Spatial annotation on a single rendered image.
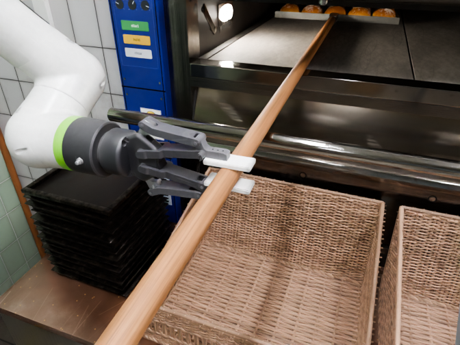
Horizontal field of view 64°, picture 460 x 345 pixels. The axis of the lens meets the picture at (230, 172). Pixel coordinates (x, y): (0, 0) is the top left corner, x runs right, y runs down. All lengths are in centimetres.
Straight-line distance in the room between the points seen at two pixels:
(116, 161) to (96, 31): 75
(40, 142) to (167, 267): 35
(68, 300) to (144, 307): 90
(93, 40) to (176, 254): 99
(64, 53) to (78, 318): 75
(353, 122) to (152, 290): 83
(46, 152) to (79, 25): 72
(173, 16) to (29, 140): 60
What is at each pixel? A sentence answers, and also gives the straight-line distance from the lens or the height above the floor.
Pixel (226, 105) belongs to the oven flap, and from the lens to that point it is 114.
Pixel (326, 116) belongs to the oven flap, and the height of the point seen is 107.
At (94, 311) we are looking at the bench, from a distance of 119.
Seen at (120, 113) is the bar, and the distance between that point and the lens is 82.
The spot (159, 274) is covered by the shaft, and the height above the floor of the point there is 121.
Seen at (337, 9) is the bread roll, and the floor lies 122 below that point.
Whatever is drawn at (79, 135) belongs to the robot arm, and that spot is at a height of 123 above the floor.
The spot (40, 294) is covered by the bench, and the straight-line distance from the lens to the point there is 130.
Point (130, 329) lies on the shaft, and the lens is 34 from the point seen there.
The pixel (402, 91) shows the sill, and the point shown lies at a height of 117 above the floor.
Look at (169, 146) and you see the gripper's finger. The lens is 56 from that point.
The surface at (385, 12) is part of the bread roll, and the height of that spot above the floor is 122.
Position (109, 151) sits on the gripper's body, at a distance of 58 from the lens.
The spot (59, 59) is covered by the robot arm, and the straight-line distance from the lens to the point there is 70.
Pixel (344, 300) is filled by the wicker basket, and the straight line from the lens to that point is 119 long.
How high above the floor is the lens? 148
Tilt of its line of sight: 32 degrees down
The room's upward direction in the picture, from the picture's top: straight up
